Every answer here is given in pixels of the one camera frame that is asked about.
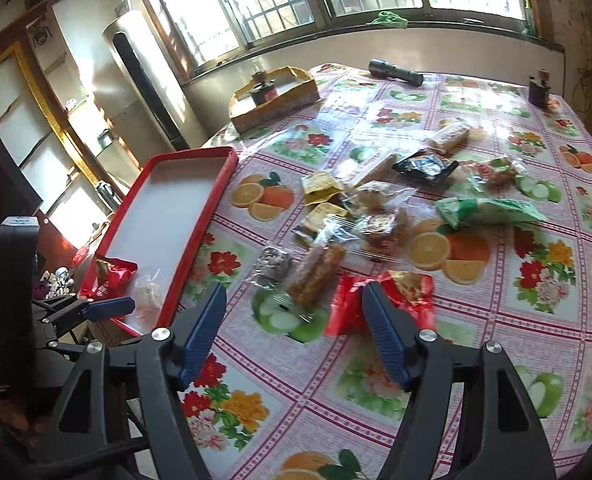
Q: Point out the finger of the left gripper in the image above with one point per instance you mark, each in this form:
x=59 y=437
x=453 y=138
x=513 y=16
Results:
x=108 y=308

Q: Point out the steel kettle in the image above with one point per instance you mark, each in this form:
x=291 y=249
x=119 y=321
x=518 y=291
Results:
x=108 y=195

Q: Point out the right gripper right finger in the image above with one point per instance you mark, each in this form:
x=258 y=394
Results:
x=393 y=331

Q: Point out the black flashlight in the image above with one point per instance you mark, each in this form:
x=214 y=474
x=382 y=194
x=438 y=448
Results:
x=383 y=69

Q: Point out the green label twist packet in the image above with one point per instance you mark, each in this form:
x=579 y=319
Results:
x=494 y=172

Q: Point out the mixed nut bar packet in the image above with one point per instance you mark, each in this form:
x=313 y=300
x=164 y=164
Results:
x=271 y=267

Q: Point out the green cloth on windowsill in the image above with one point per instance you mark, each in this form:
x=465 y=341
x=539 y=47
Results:
x=390 y=19

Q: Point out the pale cake clear packet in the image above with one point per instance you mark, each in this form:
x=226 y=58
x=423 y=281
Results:
x=147 y=292

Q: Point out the red snack bag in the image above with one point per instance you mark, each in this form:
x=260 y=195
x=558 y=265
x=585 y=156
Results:
x=110 y=278
x=357 y=297

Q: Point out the white tower air conditioner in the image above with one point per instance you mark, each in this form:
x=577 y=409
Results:
x=138 y=55

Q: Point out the green long snack packet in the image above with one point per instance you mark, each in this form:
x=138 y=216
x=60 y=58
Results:
x=461 y=212

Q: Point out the green bottle on windowsill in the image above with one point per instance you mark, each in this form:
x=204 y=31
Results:
x=529 y=26

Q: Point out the crumbly cake clear packet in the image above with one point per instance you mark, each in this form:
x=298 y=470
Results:
x=376 y=195

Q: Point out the red snack tray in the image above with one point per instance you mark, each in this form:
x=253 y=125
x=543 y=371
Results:
x=163 y=220

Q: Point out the floral fruit tablecloth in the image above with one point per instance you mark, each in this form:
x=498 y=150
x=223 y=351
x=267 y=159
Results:
x=281 y=399

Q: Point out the yellow biscuit packet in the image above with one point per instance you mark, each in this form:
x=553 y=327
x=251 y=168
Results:
x=319 y=187
x=309 y=227

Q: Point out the black jar in yellow tray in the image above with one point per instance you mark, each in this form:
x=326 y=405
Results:
x=264 y=89

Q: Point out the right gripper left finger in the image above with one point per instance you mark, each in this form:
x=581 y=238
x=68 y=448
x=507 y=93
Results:
x=194 y=331

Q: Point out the white wafer packet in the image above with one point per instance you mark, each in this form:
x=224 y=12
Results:
x=371 y=169
x=448 y=137

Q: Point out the black mooncake packet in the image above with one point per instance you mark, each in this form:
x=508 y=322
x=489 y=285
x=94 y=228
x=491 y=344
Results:
x=425 y=167

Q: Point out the round pastry clear packet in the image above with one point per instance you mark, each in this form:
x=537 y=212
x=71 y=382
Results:
x=380 y=232

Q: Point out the yellow cardboard tray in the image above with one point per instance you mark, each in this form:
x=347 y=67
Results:
x=296 y=88

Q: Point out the fried twist clear packet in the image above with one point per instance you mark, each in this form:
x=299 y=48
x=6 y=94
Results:
x=313 y=272

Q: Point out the dark bottle with cork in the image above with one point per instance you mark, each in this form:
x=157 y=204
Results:
x=539 y=89

